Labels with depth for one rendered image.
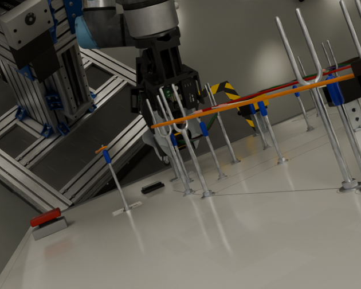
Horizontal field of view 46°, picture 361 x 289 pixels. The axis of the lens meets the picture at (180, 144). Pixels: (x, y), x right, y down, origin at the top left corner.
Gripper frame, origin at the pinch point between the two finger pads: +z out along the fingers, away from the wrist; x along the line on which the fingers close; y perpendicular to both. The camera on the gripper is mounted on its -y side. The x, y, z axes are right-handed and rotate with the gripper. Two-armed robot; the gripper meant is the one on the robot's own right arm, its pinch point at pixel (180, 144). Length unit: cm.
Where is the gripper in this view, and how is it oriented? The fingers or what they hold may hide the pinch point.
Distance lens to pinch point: 73.5
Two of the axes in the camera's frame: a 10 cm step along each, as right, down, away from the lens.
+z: 2.2, 8.7, 4.4
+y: 3.4, 3.5, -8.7
